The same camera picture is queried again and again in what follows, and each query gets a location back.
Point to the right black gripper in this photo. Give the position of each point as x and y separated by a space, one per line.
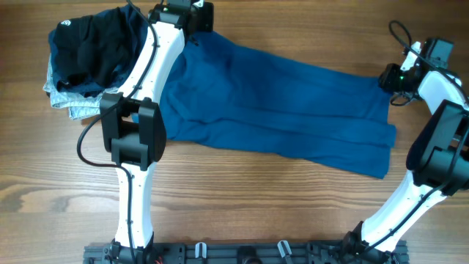
386 79

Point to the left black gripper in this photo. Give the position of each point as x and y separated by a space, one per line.
204 24

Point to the blue polo shirt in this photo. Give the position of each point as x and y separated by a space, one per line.
223 95

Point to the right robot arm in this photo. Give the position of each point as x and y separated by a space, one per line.
437 163

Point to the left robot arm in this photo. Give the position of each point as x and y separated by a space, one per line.
133 129

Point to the navy folded shirt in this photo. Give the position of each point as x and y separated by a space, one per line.
73 88

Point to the black folded shirt with logo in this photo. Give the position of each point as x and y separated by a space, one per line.
88 51

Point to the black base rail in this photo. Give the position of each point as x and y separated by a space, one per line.
311 252

